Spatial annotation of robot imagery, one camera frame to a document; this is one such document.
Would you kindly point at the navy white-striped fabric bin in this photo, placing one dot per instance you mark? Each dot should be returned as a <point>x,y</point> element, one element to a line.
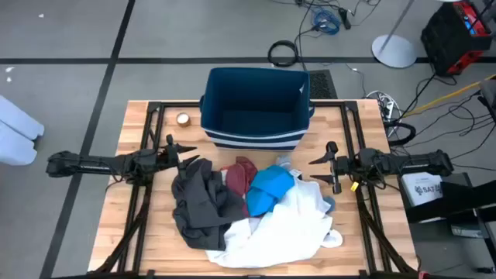
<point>252,100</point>

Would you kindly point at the white power strip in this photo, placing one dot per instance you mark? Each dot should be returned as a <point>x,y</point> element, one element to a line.
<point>388,108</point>

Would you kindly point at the pale blue foam block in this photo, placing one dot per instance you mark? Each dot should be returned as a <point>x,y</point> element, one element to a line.
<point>19,116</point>
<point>13,149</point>

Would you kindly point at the maroon garment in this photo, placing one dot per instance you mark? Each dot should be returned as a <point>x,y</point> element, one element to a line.
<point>238,176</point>

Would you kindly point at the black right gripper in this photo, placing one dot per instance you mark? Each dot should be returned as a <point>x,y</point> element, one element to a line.
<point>341,166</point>

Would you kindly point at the blue-grey garment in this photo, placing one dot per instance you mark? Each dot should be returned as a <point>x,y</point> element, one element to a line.
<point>329,204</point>

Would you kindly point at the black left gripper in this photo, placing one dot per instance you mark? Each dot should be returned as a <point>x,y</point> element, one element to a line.
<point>168,157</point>

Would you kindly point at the grey equipment box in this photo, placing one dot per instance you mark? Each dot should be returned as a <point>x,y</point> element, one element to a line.
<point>490,93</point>

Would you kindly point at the light grey garment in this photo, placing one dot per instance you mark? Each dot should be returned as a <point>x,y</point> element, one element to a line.
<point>284,161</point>

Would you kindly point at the bright blue garment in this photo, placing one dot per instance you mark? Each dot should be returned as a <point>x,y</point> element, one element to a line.
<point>269,188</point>

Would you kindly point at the yellow pole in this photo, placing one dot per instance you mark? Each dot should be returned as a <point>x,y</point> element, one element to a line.
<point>449,95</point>

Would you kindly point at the black and red equipment case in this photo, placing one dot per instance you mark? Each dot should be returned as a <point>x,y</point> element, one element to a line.
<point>445,42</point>

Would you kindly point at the black power brick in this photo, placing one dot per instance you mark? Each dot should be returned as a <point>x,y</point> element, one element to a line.
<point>345,18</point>

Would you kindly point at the white terry towel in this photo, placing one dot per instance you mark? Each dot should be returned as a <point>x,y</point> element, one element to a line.
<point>332,239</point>

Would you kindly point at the white printed cardboard box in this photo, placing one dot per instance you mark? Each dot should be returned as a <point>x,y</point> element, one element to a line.
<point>420,190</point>

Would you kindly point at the white round-base floor stand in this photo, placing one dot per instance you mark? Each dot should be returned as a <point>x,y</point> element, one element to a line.
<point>393,52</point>

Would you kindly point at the black metal table frame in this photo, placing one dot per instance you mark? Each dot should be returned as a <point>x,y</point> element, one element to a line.
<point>178,104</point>

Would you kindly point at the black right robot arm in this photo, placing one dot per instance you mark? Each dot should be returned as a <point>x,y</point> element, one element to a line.
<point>407,162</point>

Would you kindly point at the black equipment stand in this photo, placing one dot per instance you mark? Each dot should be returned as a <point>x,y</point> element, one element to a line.
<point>465,197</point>

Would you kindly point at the white garment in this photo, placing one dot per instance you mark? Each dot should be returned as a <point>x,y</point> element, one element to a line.
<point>283,236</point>

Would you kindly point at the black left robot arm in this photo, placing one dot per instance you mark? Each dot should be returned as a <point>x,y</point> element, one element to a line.
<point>89,164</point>

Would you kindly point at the dark grey garment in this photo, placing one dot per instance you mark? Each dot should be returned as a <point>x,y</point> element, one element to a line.
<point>201,205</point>

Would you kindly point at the plain white paper tag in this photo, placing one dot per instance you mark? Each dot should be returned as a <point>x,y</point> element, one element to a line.
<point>296,173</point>

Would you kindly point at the black floor vent grate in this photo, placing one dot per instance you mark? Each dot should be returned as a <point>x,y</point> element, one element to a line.
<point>322,84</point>

